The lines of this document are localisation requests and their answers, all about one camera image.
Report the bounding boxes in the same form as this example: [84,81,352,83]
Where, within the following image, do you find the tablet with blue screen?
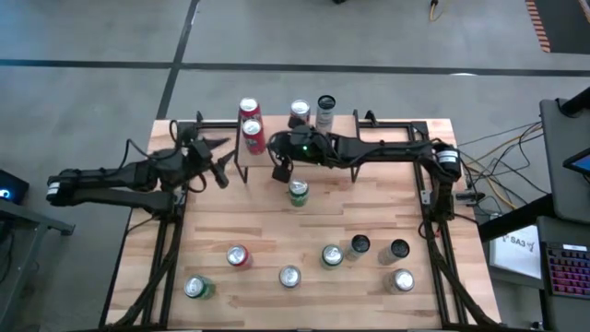
[561,147,590,176]

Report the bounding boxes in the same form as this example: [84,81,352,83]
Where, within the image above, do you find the silver Diet Coke can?
[288,99,312,130]
[385,268,416,295]
[277,265,302,291]

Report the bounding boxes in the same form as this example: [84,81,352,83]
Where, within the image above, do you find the backlit black keyboard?
[542,242,590,300]

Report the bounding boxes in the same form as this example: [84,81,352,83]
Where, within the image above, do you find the red Fanta strawberry can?
[241,118,267,156]
[225,243,253,271]
[238,96,263,122]

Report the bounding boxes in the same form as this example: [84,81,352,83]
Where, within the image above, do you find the black mat orange striped edge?
[524,0,590,54]

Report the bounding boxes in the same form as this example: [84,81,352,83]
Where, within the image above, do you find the wooden shelf black metal legs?
[233,109,364,184]

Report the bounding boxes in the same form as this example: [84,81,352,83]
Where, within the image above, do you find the yellow floor cable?
[460,132,543,211]

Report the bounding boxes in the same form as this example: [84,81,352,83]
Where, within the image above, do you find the black floor cable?
[455,120,545,195]

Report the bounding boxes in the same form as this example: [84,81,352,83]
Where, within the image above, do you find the slim Celsius Arctic Vibe can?
[346,233,372,263]
[377,238,411,267]
[315,94,337,135]

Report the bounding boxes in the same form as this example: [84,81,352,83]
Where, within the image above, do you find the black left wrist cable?
[123,119,208,195]

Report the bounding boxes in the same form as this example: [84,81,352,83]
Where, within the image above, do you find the green Sprite can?
[183,274,217,301]
[320,243,345,271]
[287,178,310,208]

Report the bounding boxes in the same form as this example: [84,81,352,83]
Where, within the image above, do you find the black aluminium frame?
[99,109,503,331]

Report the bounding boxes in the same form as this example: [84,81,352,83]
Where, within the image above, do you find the white paper sign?
[488,226,544,280]

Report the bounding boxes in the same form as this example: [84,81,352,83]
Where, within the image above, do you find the grey metal side table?
[0,197,77,332]

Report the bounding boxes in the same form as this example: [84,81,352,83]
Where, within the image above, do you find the black desk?
[478,193,590,332]

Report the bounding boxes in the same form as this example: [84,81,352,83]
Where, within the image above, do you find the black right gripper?
[268,117,340,184]

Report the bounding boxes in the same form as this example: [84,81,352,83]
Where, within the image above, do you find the black device with blue light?
[0,169,30,207]

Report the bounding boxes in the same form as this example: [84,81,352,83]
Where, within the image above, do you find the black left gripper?
[182,124,235,190]

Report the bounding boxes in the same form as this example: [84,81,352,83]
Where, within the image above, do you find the black cable connector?
[455,191,486,205]

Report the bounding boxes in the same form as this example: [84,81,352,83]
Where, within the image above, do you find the grey desk panel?
[538,98,590,226]

